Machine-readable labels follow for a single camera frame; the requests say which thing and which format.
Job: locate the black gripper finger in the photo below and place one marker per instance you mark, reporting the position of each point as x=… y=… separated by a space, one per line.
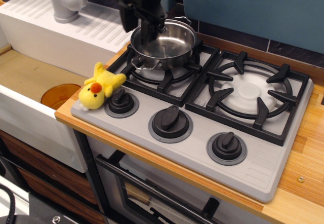
x=148 y=32
x=128 y=18

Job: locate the black right stove knob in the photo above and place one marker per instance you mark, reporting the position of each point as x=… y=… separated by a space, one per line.
x=227 y=149

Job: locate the orange plastic plate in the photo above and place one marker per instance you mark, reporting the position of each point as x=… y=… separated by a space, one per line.
x=58 y=95

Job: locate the black middle stove knob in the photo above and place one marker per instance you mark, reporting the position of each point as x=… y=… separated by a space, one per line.
x=170 y=125

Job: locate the black left stove knob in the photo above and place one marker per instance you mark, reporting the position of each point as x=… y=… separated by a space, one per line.
x=121 y=105

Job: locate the grey toy stove top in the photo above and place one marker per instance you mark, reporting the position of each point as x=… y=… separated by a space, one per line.
x=257 y=176

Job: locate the black right burner grate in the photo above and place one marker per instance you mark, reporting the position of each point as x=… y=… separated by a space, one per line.
x=260 y=99

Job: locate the black burner grate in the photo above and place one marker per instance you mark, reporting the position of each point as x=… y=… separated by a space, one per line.
x=173 y=86
x=260 y=99

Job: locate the black stove knob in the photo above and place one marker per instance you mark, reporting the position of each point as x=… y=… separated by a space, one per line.
x=170 y=125
x=121 y=105
x=227 y=149

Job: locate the stainless steel pan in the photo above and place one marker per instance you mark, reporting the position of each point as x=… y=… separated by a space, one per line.
x=171 y=48

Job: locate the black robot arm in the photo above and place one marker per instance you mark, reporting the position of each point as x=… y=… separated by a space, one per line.
x=149 y=12

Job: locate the grey toy faucet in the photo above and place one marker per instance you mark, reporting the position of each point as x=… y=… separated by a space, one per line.
x=66 y=11

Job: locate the white toy sink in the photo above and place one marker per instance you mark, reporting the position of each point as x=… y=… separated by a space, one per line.
x=38 y=53

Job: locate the black left burner grate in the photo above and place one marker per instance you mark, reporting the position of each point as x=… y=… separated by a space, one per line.
x=173 y=86

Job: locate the wooden drawer cabinet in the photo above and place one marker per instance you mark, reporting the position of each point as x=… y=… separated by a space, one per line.
x=66 y=188

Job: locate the oven door with black handle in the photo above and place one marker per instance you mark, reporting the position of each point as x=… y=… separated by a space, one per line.
x=145 y=194

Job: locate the yellow stuffed duck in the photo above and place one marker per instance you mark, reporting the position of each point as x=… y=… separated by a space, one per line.
x=99 y=87

